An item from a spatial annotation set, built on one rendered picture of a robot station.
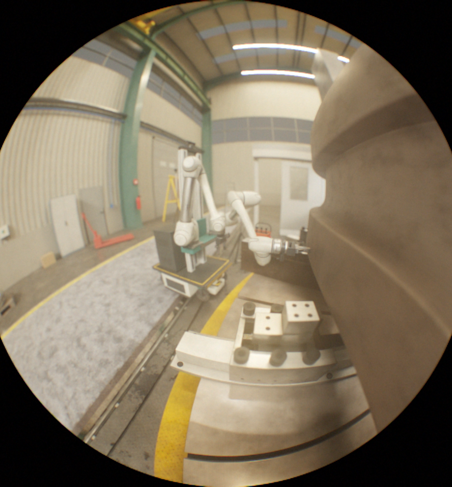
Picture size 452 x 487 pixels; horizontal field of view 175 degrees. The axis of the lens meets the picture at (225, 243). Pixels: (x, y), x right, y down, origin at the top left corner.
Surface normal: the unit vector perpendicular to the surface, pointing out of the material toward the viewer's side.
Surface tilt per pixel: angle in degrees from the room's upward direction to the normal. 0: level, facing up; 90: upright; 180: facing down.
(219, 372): 0
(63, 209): 90
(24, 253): 90
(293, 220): 90
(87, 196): 90
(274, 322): 0
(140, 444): 0
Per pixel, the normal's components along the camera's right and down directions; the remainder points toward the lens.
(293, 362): -0.02, -0.94
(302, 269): -0.58, 0.29
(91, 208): 0.97, 0.07
